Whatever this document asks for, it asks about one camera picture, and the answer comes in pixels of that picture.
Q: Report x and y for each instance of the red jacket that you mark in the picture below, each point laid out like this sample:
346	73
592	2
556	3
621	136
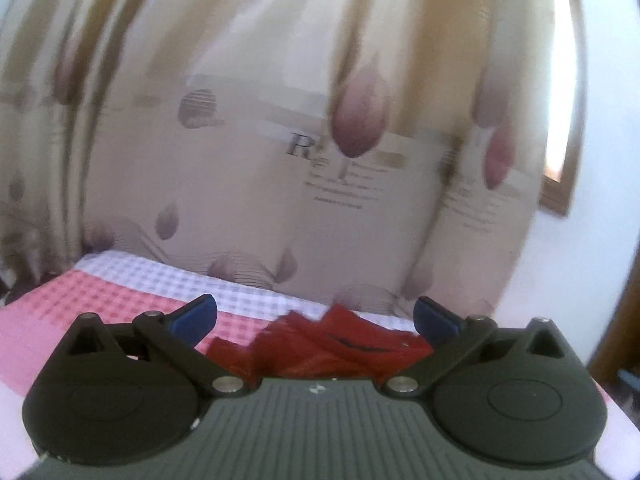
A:
325	345

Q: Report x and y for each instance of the pink checked bed sheet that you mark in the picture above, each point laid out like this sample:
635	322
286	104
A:
100	290

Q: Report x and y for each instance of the dark wooden cabinet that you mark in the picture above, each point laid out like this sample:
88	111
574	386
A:
617	345

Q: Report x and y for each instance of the cream curtain with pink flowers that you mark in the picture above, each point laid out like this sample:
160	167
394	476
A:
280	110

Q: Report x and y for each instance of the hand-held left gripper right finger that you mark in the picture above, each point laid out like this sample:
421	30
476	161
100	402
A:
435	320

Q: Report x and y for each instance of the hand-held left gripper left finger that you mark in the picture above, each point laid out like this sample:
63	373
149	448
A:
195	317

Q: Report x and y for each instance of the brown wooden window frame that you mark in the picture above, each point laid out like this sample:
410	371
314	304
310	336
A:
557	195

